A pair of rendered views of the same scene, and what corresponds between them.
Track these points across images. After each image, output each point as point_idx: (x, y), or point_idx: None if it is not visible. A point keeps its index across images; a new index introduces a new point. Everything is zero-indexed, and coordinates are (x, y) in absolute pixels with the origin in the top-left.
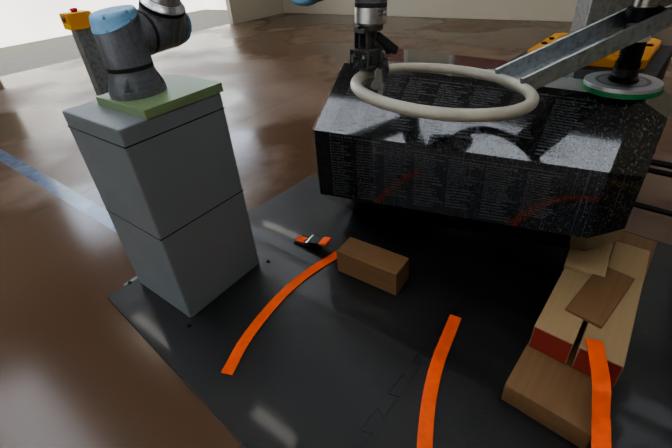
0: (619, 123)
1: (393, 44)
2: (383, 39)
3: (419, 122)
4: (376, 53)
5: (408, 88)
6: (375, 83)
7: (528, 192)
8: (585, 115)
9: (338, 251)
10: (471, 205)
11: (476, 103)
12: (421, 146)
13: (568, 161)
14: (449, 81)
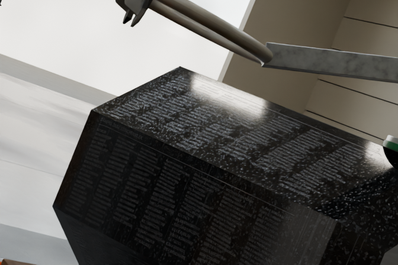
0: (388, 180)
1: None
2: None
3: (196, 129)
4: None
5: (216, 100)
6: (131, 1)
7: (252, 239)
8: (361, 165)
9: (5, 259)
10: (190, 252)
11: (266, 128)
12: (176, 149)
13: (305, 199)
14: (260, 104)
